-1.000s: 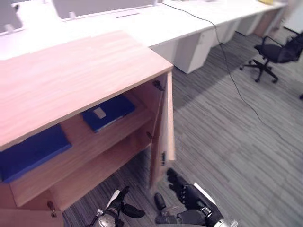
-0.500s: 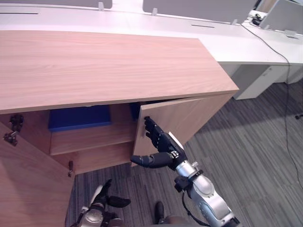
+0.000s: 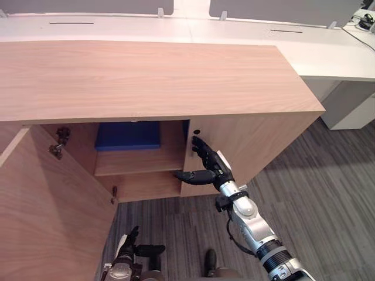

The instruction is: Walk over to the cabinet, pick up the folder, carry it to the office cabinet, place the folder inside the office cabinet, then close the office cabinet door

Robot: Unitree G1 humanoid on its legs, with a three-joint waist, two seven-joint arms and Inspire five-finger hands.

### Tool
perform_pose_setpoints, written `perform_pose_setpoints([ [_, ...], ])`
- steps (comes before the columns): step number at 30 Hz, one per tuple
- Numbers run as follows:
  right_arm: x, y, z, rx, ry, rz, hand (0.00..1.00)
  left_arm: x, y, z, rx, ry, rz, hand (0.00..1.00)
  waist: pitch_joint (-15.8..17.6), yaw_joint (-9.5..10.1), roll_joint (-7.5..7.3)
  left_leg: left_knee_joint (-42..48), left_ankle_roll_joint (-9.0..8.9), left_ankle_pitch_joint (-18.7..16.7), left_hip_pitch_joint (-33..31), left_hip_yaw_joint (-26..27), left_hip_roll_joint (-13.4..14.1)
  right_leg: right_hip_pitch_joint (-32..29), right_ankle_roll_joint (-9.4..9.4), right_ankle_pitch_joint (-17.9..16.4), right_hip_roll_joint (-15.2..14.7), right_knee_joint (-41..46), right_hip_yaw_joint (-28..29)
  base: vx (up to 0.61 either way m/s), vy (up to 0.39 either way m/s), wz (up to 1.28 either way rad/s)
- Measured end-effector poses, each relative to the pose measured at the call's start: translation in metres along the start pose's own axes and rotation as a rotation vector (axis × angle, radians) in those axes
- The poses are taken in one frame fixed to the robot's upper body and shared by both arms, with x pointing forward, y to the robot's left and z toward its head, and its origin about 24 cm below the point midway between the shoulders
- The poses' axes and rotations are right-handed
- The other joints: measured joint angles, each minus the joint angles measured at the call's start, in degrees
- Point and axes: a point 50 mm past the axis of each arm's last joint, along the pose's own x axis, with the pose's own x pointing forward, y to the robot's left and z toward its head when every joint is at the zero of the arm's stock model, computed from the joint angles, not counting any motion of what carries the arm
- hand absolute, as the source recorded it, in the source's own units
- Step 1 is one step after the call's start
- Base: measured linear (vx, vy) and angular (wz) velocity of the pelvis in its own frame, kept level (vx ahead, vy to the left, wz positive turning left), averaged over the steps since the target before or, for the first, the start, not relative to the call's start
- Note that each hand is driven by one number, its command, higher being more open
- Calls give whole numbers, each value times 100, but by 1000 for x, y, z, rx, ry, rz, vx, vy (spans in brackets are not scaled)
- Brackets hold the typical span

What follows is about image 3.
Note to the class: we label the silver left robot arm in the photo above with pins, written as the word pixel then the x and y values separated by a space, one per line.
pixel 120 270

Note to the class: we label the black headset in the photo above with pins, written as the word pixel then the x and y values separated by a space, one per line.
pixel 365 21

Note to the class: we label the round black door lock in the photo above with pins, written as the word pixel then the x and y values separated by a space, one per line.
pixel 197 131

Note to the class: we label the white desk top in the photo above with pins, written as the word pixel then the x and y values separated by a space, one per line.
pixel 102 30
pixel 307 49

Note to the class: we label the white desk pedestal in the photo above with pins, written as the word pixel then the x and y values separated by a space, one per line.
pixel 345 102

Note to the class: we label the white partition bracket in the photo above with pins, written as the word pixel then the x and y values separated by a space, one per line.
pixel 333 24
pixel 224 16
pixel 161 13
pixel 2 13

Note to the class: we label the wooden cabinet door with lock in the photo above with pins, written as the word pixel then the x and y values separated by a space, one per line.
pixel 243 152

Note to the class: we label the grey desk partition panel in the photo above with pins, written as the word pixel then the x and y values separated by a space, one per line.
pixel 278 10
pixel 88 6

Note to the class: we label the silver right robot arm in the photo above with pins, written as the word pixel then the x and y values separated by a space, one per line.
pixel 255 225

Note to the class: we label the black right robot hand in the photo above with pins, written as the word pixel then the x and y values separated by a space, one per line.
pixel 215 164

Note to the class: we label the dark robot foot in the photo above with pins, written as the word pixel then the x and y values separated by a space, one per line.
pixel 210 262
pixel 155 262

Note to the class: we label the wooden cabinet door with hinges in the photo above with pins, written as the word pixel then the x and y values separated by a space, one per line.
pixel 44 210

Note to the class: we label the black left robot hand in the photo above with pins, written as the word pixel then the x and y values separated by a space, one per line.
pixel 127 248

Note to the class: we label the metal door hinge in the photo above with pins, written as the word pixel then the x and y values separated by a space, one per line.
pixel 114 194
pixel 60 143

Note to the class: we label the dark left robot foot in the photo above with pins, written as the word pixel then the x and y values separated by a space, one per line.
pixel 155 262

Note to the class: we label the wooden office cabinet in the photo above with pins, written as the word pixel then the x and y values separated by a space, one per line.
pixel 146 82

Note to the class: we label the wooden cabinet shelf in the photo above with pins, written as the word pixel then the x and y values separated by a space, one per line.
pixel 140 162

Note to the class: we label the dark right robot foot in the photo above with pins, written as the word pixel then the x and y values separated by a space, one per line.
pixel 210 262

